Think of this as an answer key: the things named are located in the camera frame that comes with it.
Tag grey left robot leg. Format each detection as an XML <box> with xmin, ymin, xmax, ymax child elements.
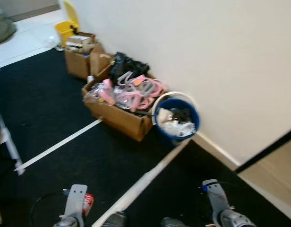
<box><xmin>101</xmin><ymin>211</ymin><xmax>128</xmax><ymax>227</ymax></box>

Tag grey robot leg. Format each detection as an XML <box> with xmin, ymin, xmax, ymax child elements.
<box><xmin>160</xmin><ymin>218</ymin><xmax>189</xmax><ymax>227</ymax></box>
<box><xmin>101</xmin><ymin>211</ymin><xmax>128</xmax><ymax>227</ymax></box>

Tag grey right robot leg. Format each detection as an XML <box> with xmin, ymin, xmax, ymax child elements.
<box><xmin>160</xmin><ymin>218</ymin><xmax>189</xmax><ymax>227</ymax></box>

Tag black plastic bag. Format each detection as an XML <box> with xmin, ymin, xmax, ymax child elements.
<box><xmin>109</xmin><ymin>52</ymin><xmax>150</xmax><ymax>83</ymax></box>

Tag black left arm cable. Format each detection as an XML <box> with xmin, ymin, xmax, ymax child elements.
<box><xmin>30</xmin><ymin>189</ymin><xmax>70</xmax><ymax>227</ymax></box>

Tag grey beanbag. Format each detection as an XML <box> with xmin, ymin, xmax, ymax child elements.
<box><xmin>0</xmin><ymin>7</ymin><xmax>17</xmax><ymax>45</ymax></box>

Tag large cardboard box of clutter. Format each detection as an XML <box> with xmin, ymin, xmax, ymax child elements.
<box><xmin>82</xmin><ymin>64</ymin><xmax>170</xmax><ymax>142</ymax></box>

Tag small brown cardboard box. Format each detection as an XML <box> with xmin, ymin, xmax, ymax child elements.
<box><xmin>64</xmin><ymin>32</ymin><xmax>113</xmax><ymax>80</ymax></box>

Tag clear bag with pink item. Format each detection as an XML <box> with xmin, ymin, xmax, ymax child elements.
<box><xmin>84</xmin><ymin>78</ymin><xmax>117</xmax><ymax>105</ymax></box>

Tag white grey packet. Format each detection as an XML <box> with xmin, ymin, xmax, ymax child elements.
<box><xmin>65</xmin><ymin>34</ymin><xmax>94</xmax><ymax>52</ymax></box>

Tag crumpled white paper rubbish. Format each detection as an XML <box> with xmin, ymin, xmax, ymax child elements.
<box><xmin>157</xmin><ymin>108</ymin><xmax>196</xmax><ymax>137</ymax></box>

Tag blue rubbish bucket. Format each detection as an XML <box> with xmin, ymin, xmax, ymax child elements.
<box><xmin>150</xmin><ymin>91</ymin><xmax>201</xmax><ymax>140</ymax></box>

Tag pink plastic frames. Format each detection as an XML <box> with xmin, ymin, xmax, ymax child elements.
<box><xmin>115</xmin><ymin>72</ymin><xmax>167</xmax><ymax>113</ymax></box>

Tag red drink can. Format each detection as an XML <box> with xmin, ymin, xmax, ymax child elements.
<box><xmin>82</xmin><ymin>193</ymin><xmax>95</xmax><ymax>217</ymax></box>

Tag white floor tape strip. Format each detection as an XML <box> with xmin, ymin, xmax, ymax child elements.
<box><xmin>91</xmin><ymin>140</ymin><xmax>191</xmax><ymax>227</ymax></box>
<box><xmin>16</xmin><ymin>118</ymin><xmax>103</xmax><ymax>172</ymax></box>

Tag white metal stand leg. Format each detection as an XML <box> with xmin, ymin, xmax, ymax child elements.
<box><xmin>0</xmin><ymin>99</ymin><xmax>24</xmax><ymax>175</ymax></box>

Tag yellow plastic mop bucket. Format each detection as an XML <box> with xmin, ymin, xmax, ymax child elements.
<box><xmin>54</xmin><ymin>0</ymin><xmax>80</xmax><ymax>48</ymax></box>

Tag dark carpet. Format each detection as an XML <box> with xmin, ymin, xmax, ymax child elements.
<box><xmin>0</xmin><ymin>47</ymin><xmax>291</xmax><ymax>227</ymax></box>

